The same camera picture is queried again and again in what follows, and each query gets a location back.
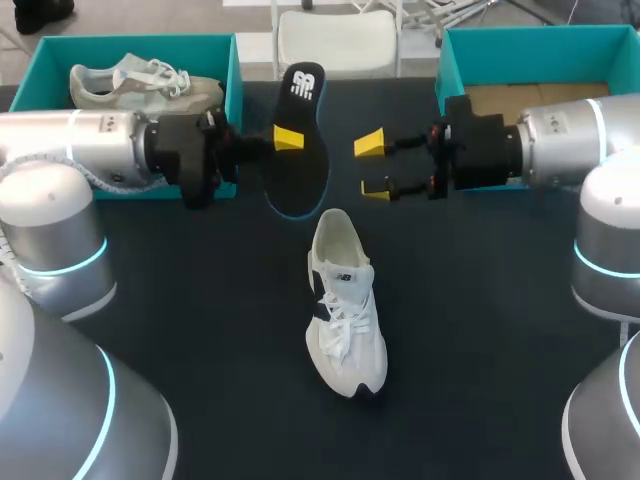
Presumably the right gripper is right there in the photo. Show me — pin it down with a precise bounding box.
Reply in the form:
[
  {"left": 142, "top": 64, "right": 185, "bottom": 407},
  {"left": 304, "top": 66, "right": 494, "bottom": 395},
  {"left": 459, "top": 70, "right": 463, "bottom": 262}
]
[{"left": 353, "top": 95, "right": 524, "bottom": 202}]

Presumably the white chair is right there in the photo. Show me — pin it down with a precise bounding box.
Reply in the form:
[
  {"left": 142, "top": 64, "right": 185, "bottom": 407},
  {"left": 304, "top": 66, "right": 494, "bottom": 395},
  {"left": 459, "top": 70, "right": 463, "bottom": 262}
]
[{"left": 276, "top": 9, "right": 400, "bottom": 80}]

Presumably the teal box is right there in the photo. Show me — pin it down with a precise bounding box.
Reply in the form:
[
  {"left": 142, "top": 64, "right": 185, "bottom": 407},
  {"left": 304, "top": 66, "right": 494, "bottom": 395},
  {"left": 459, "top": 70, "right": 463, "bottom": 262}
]
[
  {"left": 434, "top": 25, "right": 640, "bottom": 191},
  {"left": 8, "top": 33, "right": 245, "bottom": 201}
]

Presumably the white and black shoe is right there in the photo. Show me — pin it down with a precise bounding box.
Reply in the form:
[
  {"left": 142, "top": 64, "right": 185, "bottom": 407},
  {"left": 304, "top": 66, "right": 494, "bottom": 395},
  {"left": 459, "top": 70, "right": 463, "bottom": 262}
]
[{"left": 303, "top": 208, "right": 389, "bottom": 399}]

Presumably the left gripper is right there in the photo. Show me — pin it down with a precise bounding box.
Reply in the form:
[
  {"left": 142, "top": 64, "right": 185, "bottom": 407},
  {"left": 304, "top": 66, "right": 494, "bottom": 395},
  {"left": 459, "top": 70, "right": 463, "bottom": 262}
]
[{"left": 144, "top": 107, "right": 306, "bottom": 211}]

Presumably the grey worn shoe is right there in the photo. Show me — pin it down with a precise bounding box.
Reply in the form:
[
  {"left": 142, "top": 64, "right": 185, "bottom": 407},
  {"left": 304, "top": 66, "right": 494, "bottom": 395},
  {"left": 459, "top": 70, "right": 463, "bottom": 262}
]
[{"left": 68, "top": 52, "right": 226, "bottom": 115}]

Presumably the blue and black insole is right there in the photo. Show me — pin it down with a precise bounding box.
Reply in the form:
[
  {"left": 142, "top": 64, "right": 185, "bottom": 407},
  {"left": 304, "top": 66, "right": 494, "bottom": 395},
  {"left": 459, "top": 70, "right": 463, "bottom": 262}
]
[{"left": 262, "top": 60, "right": 332, "bottom": 220}]

